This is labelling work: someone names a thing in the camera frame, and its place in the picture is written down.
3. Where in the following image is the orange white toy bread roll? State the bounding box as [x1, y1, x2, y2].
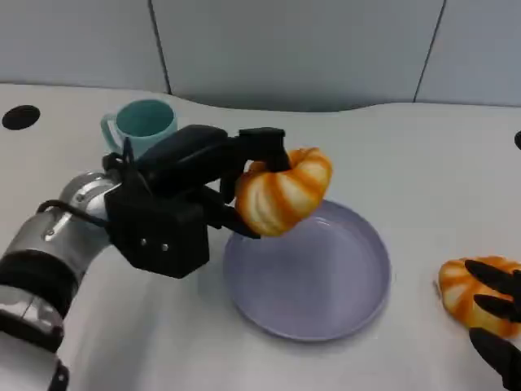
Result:
[234, 147, 334, 239]
[437, 255, 521, 340]

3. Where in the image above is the pale green mug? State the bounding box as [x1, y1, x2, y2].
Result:
[99, 99, 179, 160]

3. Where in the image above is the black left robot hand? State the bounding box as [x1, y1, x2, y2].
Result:
[134, 125, 292, 239]

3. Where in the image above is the lilac plate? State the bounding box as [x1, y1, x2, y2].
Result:
[222, 199, 393, 342]

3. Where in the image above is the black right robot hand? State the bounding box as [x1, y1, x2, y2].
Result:
[464, 259, 521, 391]

